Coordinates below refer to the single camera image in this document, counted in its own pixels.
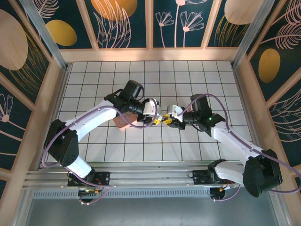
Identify aluminium side rail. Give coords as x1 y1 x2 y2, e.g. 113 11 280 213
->
232 65 267 167
37 67 70 170

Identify wall panel yellow oval feather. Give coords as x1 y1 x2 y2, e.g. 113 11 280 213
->
30 0 94 50

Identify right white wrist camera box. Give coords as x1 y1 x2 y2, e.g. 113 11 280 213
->
166 105 186 118

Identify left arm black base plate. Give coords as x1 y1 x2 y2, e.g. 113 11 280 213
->
67 171 111 188

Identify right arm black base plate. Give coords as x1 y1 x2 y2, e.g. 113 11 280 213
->
192 169 236 186

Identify wall panel single white flower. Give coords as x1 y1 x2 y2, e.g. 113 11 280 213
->
0 80 33 171

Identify wall panel pink leaf outlines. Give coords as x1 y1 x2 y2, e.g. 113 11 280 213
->
268 87 301 169

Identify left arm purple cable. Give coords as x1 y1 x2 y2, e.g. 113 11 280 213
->
41 97 162 205

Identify wall panel cream circle grass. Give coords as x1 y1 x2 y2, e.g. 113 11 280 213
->
206 0 254 48

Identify wall panel white flower stems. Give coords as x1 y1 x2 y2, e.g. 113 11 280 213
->
152 0 216 49

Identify wall panel orange circle leaves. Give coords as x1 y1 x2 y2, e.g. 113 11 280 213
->
83 0 148 49

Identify wall panel large cream disc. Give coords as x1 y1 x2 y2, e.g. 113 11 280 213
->
0 0 53 111

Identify grey metal panel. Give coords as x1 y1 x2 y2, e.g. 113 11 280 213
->
13 197 291 226

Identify wall panel ochre oval fern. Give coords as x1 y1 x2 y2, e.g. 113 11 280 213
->
246 0 301 103

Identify aluminium corner post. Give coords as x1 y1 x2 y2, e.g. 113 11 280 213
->
20 0 69 71
231 0 275 69

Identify aluminium mounting rail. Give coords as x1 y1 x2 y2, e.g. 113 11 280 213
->
23 161 278 189

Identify perforated metal strip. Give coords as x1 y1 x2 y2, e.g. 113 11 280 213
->
32 188 275 200

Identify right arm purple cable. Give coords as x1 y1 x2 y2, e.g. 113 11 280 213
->
177 93 301 202

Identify pink plastic tray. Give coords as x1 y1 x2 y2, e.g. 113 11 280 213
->
112 112 140 130

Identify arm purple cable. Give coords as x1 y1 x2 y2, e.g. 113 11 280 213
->
177 93 301 202
41 97 162 205

